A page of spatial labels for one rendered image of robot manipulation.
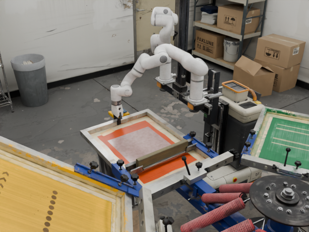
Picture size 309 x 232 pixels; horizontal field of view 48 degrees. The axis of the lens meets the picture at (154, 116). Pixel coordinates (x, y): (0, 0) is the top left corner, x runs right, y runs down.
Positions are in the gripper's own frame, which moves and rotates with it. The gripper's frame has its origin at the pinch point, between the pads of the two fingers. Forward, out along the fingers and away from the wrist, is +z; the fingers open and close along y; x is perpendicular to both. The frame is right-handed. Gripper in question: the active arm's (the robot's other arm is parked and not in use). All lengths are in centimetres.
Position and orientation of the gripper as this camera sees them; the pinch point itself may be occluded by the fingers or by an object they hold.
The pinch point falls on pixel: (117, 120)
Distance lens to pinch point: 259.0
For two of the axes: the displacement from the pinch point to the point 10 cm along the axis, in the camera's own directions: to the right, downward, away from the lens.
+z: -0.1, 8.7, 5.0
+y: -5.7, -4.1, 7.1
